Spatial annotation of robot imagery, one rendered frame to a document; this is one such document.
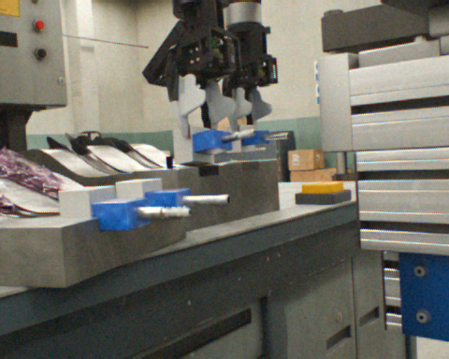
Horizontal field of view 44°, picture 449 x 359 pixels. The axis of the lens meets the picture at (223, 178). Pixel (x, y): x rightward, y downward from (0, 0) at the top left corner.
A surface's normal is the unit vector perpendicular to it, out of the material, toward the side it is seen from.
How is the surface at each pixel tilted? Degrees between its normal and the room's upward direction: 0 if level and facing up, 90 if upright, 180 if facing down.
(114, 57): 90
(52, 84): 90
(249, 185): 90
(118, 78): 90
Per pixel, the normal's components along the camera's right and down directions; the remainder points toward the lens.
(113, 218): -0.35, 0.07
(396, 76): -0.66, 0.08
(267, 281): 0.79, -0.02
